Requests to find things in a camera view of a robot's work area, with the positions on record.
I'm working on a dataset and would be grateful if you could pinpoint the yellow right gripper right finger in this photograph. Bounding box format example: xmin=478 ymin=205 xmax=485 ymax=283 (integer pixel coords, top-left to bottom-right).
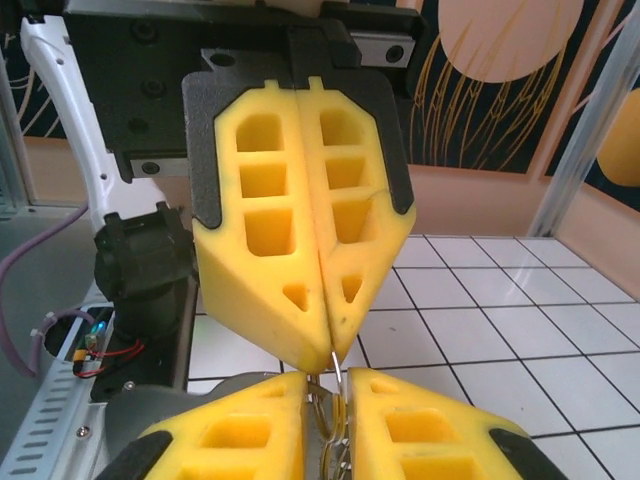
xmin=346 ymin=367 xmax=567 ymax=480

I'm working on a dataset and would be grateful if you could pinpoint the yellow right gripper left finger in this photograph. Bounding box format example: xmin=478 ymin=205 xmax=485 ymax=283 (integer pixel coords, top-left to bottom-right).
xmin=93 ymin=372 xmax=309 ymax=480

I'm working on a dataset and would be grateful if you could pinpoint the connector with red wires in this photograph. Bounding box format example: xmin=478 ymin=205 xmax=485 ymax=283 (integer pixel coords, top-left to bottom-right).
xmin=71 ymin=319 xmax=147 ymax=379

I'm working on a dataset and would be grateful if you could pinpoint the slotted grey cable duct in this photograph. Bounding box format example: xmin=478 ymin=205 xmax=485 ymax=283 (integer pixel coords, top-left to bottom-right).
xmin=0 ymin=294 xmax=117 ymax=480

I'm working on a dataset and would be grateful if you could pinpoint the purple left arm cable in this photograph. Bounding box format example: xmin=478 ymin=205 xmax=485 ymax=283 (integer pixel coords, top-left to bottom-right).
xmin=0 ymin=202 xmax=101 ymax=379

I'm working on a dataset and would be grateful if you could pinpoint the aluminium frame post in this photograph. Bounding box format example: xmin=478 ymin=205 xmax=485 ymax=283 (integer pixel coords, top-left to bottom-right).
xmin=528 ymin=0 xmax=640 ymax=242

